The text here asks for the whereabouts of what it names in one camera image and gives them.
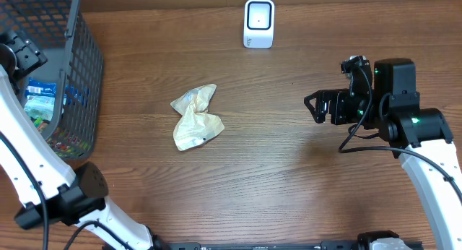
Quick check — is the beige snack bag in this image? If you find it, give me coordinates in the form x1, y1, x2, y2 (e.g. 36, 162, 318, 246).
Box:
170, 84, 225, 151

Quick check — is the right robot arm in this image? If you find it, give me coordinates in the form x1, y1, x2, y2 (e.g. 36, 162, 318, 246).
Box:
304, 56, 461, 249

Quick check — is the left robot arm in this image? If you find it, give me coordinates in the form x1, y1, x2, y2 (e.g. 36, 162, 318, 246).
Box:
1, 31, 162, 249

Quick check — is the green gummy candy bag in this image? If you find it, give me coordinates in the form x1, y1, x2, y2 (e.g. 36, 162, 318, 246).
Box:
46, 127, 90, 159

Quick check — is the mint green snack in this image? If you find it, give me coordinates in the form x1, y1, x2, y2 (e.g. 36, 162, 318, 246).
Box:
24, 95, 55, 121

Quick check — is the blue cookie pack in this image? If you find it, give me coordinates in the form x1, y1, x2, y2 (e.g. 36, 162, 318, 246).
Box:
25, 78, 90, 98

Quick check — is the dark grey plastic basket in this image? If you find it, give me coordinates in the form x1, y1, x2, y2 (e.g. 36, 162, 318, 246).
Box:
1, 0, 104, 160

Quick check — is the white barcode scanner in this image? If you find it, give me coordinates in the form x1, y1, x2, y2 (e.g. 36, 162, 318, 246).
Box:
243, 0, 275, 49

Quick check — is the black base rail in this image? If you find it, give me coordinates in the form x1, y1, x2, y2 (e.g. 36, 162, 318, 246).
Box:
158, 241, 424, 250

